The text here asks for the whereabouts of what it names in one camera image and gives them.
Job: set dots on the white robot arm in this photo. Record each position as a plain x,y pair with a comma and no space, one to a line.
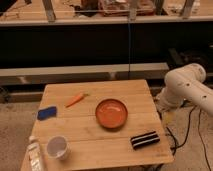
185,83

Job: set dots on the orange toy carrot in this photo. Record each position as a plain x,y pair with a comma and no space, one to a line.
76,99

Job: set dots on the orange round plate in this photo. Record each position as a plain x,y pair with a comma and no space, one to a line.
111,113

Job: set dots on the blue sponge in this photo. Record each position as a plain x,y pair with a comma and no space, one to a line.
47,113

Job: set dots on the white paper cup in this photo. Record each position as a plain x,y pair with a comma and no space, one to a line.
57,148

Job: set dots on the clear plastic bottle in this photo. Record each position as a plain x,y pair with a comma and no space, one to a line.
35,155

